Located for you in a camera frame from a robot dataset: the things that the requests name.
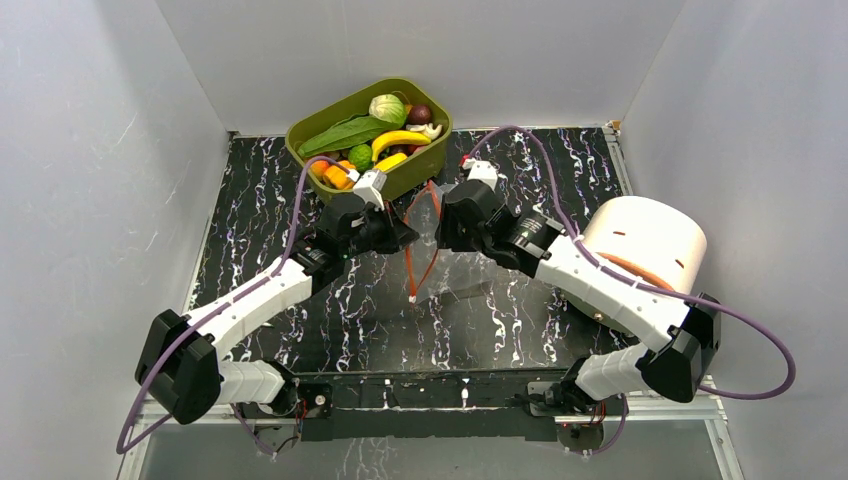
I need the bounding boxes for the green bumpy lime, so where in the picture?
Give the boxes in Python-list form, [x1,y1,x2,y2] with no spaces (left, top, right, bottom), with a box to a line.
[347,144,374,173]

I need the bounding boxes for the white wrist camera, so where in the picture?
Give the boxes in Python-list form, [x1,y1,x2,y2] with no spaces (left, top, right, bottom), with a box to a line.
[460,156,499,191]
[352,169,387,211]

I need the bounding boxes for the purple cable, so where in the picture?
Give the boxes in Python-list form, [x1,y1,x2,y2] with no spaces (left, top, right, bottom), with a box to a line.
[116,156,362,457]
[463,124,798,403]

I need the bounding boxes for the upper yellow banana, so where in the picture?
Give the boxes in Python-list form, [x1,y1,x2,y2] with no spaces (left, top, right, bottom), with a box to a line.
[371,130,432,163]

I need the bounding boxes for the green white cabbage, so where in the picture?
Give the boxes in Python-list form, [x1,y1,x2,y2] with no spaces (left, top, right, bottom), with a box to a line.
[368,94,407,125]

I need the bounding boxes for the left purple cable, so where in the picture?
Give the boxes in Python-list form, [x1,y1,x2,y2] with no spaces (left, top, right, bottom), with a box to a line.
[116,156,362,457]

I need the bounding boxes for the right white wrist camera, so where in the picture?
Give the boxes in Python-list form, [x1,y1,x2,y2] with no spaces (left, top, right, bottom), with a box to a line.
[460,156,499,191]

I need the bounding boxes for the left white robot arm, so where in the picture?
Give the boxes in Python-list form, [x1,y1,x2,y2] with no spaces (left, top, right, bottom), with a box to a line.
[134,194,419,425]

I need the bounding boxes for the white orange cylinder drum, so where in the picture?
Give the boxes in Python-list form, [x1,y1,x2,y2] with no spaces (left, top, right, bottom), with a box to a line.
[563,195,709,339]

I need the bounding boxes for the orange bell pepper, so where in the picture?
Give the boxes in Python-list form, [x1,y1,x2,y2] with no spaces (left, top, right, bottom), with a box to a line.
[322,160,359,190]

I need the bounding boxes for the yellow banana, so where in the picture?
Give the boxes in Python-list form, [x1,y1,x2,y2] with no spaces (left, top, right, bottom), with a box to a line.
[374,153,408,173]
[371,130,432,163]

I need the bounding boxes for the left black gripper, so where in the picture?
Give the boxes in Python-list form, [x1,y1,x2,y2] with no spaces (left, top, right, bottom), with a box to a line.
[341,201,419,261]

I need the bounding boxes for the lower yellow banana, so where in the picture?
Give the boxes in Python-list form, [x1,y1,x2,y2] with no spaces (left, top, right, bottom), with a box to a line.
[374,153,408,173]

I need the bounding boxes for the green leafy vegetable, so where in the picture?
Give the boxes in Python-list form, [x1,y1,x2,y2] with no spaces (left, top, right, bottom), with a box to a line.
[296,116,402,158]

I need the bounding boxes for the clear zip top bag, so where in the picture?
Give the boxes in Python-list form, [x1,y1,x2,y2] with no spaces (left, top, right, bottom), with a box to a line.
[404,181,499,304]

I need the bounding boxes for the olive green plastic bin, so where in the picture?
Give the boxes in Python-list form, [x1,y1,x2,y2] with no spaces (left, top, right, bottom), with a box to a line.
[285,77,453,200]

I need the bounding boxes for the dark purple fruit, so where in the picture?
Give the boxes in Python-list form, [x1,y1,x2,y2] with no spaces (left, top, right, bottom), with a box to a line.
[406,104,433,125]

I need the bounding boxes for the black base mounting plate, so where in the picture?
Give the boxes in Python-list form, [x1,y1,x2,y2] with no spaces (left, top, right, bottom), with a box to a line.
[291,368,631,444]

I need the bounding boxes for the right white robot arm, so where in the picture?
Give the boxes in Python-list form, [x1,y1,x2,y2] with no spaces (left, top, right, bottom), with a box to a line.
[436,180,721,414]

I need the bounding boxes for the small orange fruit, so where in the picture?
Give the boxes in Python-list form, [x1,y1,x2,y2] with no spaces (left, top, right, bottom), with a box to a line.
[310,159,331,181]

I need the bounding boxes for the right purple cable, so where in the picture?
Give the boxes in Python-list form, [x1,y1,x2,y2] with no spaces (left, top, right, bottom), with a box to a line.
[463,124,798,403]

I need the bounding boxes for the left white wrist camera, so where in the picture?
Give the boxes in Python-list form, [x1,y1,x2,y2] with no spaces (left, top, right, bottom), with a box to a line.
[352,169,387,211]

